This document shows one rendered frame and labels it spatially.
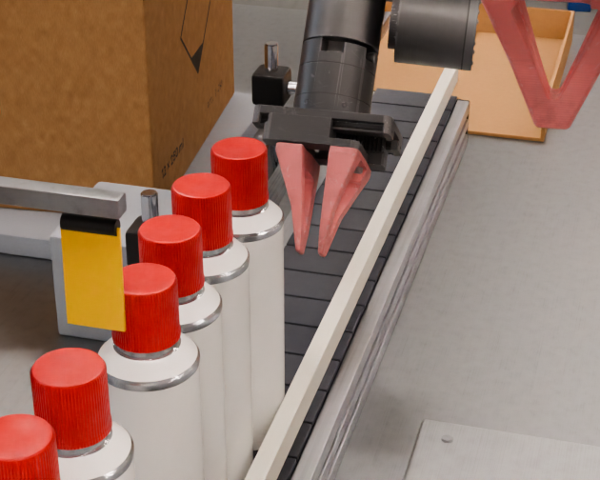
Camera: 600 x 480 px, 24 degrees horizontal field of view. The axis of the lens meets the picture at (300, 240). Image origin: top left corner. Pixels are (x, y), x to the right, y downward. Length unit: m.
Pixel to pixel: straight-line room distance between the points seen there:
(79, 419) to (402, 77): 1.02
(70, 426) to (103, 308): 0.08
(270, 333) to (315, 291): 0.22
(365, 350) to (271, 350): 0.16
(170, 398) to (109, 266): 0.08
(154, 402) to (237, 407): 0.14
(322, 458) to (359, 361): 0.11
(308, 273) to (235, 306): 0.31
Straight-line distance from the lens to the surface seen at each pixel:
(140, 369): 0.68
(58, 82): 1.20
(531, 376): 1.07
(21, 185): 0.65
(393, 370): 1.06
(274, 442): 0.84
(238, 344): 0.79
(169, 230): 0.72
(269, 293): 0.83
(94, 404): 0.61
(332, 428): 0.92
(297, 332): 1.01
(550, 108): 0.59
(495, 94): 1.54
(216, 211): 0.75
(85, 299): 0.67
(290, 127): 0.99
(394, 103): 1.39
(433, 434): 0.91
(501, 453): 0.90
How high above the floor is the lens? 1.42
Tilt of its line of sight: 29 degrees down
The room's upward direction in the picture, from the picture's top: straight up
